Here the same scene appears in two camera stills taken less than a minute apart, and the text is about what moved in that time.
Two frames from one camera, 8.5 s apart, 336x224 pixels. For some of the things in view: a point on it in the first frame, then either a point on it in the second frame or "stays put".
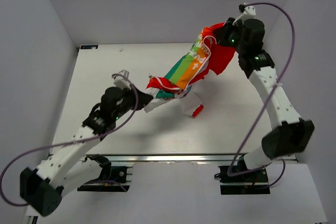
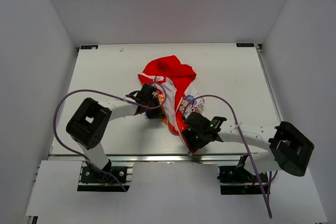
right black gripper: (222, 33) → (188, 134)
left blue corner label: (88, 46) stays put
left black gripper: (142, 99) → (156, 114)
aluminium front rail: (168, 158) stays put
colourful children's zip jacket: (184, 78) → (171, 78)
